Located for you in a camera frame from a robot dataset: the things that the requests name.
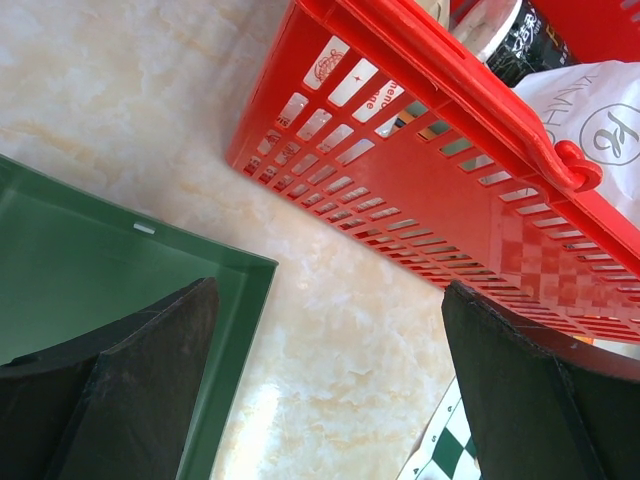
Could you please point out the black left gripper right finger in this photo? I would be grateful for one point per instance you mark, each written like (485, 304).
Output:
(540, 404)

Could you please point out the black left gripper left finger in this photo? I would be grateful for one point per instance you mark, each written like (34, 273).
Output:
(114, 403)

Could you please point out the green white chess mat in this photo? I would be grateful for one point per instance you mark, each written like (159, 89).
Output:
(446, 450)

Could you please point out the green plastic tray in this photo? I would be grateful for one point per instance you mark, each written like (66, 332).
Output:
(72, 262)

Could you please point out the white wrapped paper roll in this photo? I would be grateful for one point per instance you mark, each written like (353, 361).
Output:
(595, 106)

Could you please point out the red plastic shopping basket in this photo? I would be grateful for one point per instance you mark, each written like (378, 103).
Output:
(371, 116)

